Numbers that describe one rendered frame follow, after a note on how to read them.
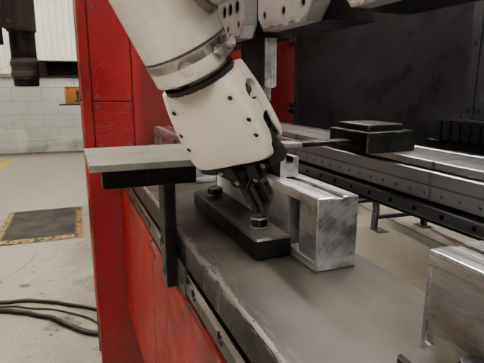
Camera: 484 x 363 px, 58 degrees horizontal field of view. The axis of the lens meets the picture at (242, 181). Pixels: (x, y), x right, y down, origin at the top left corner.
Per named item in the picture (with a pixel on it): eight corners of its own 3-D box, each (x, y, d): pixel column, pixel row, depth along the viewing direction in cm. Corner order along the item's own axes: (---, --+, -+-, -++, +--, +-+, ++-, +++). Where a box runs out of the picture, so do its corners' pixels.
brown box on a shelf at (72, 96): (63, 104, 308) (62, 86, 305) (101, 103, 315) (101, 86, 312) (59, 105, 280) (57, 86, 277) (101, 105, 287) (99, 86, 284)
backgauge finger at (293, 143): (261, 149, 83) (261, 123, 81) (373, 142, 92) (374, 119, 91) (291, 159, 72) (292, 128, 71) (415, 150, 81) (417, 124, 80)
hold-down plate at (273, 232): (194, 205, 85) (193, 190, 84) (220, 202, 87) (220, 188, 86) (255, 261, 58) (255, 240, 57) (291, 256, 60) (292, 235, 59)
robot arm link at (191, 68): (239, 15, 43) (251, 43, 44) (168, 42, 47) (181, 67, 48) (207, 48, 36) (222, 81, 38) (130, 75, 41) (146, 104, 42)
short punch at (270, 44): (240, 99, 78) (240, 43, 76) (251, 99, 79) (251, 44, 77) (264, 100, 69) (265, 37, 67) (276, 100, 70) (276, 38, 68)
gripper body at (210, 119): (250, 35, 43) (289, 130, 48) (169, 63, 48) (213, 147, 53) (225, 68, 38) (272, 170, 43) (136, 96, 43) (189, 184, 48)
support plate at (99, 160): (83, 154, 74) (83, 148, 73) (230, 146, 83) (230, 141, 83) (89, 173, 57) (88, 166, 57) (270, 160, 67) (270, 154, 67)
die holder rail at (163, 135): (155, 154, 150) (153, 126, 148) (172, 153, 152) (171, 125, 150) (194, 183, 104) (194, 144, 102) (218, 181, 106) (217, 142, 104)
